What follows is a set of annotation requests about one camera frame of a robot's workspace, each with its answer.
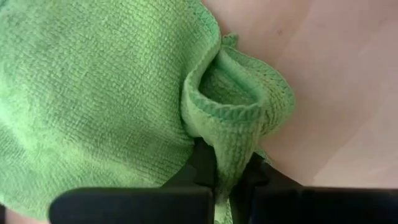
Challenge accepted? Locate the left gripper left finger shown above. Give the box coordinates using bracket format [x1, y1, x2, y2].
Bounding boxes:
[160, 136, 219, 188]

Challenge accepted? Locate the green microfiber towel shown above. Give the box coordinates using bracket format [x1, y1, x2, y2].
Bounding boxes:
[0, 0, 296, 224]

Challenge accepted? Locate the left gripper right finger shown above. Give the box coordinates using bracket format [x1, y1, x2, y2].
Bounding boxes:
[230, 151, 305, 202]

